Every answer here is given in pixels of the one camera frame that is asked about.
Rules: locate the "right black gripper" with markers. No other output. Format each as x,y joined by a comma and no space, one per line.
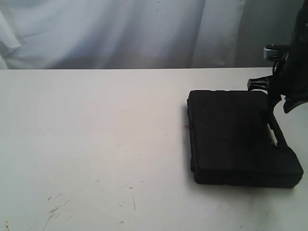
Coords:
276,85

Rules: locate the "black plastic tool case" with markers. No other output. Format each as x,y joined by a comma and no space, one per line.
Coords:
235,140

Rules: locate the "white backdrop curtain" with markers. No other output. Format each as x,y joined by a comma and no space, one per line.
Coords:
132,34

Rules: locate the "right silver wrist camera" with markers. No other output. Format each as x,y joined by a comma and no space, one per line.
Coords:
273,52

